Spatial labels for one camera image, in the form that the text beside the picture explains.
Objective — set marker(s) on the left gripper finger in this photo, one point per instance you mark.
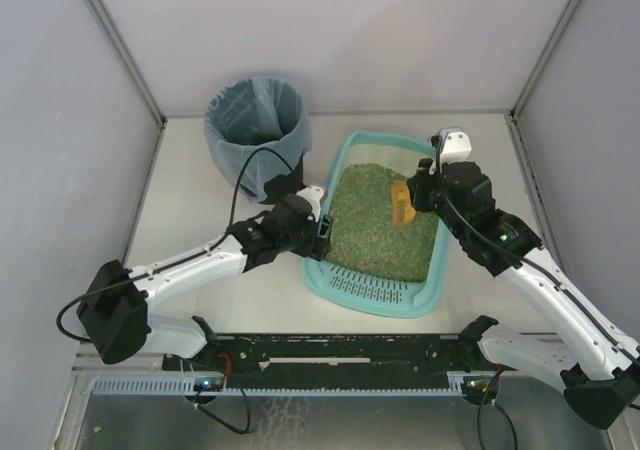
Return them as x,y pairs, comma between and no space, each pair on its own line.
325,228
320,249

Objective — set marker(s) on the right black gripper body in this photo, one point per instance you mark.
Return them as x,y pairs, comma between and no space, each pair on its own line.
420,193

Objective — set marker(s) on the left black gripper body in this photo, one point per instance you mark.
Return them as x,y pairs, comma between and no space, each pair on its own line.
322,237

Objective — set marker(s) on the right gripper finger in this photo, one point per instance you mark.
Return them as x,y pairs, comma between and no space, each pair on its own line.
415,199
414,182

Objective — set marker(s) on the orange litter scoop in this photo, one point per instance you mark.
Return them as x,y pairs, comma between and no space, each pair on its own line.
403,212

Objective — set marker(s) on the teal litter box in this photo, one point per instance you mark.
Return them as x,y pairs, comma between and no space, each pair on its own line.
363,291

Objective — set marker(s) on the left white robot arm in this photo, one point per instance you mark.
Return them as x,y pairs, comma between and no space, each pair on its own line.
118,309

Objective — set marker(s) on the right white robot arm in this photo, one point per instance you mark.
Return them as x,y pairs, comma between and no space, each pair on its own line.
596,364

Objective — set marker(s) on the green cat litter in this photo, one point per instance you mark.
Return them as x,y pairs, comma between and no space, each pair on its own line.
363,236

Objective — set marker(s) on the black trash bin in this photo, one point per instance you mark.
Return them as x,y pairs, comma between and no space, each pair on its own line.
284,182

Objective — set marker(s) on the blue plastic bin liner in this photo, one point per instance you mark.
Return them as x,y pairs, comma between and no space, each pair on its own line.
252,125

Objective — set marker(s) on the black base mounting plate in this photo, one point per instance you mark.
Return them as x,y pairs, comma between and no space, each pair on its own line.
334,358

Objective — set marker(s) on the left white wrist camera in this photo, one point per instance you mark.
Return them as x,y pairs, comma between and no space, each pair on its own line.
314,195

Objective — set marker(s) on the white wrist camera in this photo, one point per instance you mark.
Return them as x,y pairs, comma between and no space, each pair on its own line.
314,195
452,145

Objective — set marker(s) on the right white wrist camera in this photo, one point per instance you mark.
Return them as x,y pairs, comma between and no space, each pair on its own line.
452,145

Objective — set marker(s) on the blue slotted cable duct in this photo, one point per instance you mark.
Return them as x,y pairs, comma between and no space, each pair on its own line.
210,386

